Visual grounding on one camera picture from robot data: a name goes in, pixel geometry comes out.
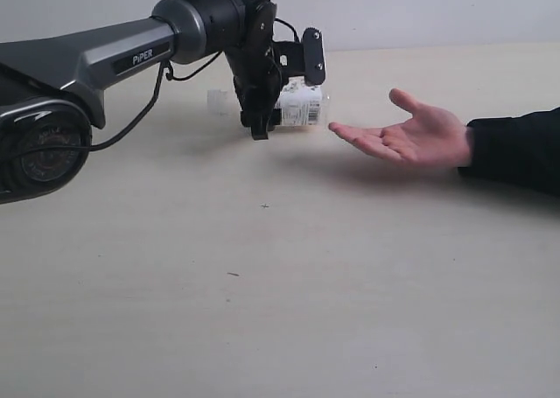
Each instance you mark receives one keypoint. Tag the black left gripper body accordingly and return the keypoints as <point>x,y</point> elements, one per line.
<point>255,71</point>

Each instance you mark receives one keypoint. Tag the clear bottle white square label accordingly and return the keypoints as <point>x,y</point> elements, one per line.
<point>301,105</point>

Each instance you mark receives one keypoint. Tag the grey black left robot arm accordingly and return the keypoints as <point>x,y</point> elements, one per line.
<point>52,89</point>

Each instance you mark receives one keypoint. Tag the person's open bare hand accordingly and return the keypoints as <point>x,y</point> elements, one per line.
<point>432,137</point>

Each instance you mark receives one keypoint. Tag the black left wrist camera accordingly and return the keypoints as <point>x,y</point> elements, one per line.
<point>304,58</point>

